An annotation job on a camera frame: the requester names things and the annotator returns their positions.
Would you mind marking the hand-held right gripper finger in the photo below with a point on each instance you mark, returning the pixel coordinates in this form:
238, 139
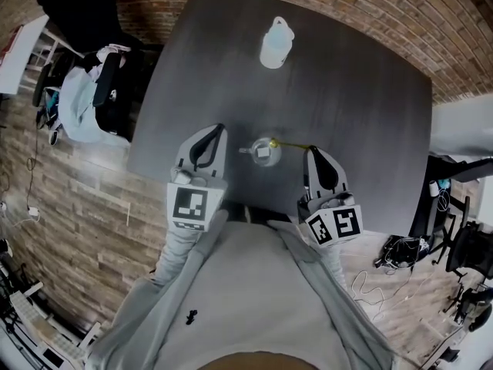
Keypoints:
331, 173
317, 170

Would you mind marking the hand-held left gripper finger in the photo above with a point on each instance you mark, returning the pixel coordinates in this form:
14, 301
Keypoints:
215, 145
195, 150

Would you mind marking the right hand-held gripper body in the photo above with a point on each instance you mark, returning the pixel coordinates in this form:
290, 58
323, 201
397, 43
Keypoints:
339, 222

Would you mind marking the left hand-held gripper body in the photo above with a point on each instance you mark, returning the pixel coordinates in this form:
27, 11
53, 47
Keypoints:
188, 206

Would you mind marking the small gold spoon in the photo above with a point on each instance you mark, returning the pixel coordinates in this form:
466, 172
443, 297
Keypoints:
289, 145

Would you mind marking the clear glass cup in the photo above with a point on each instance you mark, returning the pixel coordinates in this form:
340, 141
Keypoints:
265, 160

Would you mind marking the person's right forearm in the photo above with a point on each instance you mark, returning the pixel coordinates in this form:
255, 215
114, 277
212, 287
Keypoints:
337, 264

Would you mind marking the person's left forearm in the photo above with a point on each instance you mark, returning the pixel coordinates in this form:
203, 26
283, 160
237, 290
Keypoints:
177, 253

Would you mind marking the person's grey jacket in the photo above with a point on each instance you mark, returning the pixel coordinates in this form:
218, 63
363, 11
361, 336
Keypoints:
246, 283

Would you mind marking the white paper roll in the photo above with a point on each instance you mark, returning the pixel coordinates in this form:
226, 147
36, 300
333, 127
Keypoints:
433, 188

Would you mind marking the white plastic bottle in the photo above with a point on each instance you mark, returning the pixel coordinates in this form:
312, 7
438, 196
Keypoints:
275, 48

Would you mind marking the black desk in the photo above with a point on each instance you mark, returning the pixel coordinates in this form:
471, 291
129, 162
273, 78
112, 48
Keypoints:
454, 170

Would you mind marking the black mesh swivel chair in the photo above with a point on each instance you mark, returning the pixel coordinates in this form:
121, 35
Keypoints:
470, 249
477, 307

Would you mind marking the white power adapter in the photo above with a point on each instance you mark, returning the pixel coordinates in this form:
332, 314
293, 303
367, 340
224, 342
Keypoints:
34, 213

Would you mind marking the white table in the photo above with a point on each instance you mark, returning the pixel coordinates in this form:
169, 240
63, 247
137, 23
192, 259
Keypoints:
19, 60

